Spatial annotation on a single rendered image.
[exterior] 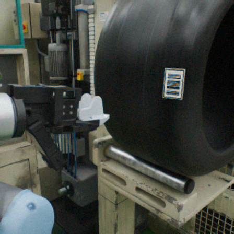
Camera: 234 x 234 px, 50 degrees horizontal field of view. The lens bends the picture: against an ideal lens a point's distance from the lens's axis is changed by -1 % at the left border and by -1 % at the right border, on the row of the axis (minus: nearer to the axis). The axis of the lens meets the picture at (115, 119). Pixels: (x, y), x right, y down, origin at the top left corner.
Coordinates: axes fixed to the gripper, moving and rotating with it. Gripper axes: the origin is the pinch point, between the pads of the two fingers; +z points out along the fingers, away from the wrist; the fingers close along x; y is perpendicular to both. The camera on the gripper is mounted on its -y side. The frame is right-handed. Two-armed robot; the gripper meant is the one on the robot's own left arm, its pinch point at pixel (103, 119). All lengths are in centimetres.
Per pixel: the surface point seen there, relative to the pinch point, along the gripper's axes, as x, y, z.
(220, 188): -9, -26, 48
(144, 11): 0.1, 24.1, 9.7
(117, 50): 5.2, 15.2, 7.0
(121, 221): 28, -57, 40
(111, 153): 21.9, -19.2, 24.1
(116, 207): 28, -48, 36
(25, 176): 51, -35, 5
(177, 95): -11.7, 6.9, 9.1
